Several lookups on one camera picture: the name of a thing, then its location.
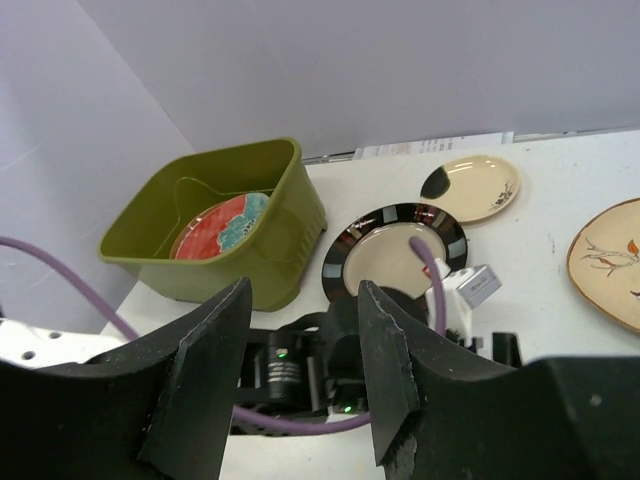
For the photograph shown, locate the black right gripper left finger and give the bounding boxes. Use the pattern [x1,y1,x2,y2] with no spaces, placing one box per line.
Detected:
[1,279,252,479]

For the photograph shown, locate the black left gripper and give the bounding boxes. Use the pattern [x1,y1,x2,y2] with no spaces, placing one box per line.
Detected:
[232,284,524,421]

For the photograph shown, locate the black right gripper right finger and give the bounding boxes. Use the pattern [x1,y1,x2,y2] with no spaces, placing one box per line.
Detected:
[358,281,639,479]

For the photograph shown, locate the dark striped rim plate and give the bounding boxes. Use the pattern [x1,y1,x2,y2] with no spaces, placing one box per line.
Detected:
[321,203,469,301]

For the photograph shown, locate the red and teal plate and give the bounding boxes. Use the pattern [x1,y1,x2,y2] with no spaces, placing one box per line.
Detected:
[170,192,270,260]

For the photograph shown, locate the green plastic bin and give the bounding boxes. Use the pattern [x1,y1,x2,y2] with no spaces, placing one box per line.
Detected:
[98,138,327,311]

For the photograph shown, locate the tan bird pattern plate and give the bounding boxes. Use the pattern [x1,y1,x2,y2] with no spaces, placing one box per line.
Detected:
[566,198,639,333]

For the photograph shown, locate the small cream plate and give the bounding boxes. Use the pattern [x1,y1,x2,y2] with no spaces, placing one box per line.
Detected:
[420,155,521,224]

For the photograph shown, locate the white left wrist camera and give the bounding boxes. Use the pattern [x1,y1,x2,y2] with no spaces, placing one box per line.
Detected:
[435,258,502,348]

